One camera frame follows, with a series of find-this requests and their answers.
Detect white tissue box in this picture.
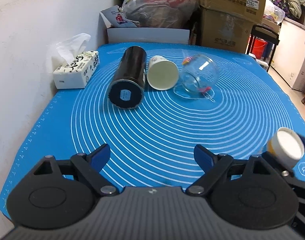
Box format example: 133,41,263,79
53,33,100,89

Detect purple patterned bag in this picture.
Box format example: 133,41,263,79
270,0,290,17

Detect cartoon printed paper cup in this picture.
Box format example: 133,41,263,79
264,127,305,168

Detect clear glass jar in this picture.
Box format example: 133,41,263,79
174,54,220,102

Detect white chest freezer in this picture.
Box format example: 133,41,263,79
271,18,305,93

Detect white paper cup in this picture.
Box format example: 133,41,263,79
146,55,179,91

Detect white open box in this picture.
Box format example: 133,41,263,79
100,5,190,44

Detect red bucket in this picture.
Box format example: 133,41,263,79
250,38,267,59

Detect blue silicone baking mat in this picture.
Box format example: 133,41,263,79
0,43,305,214

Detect clear plastic bag red contents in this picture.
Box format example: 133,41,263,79
122,0,199,29

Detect black metal rack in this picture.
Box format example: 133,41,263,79
246,25,279,72

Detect lower cardboard box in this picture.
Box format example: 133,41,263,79
200,9,254,54

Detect black cylindrical bottle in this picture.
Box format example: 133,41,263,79
108,46,146,109

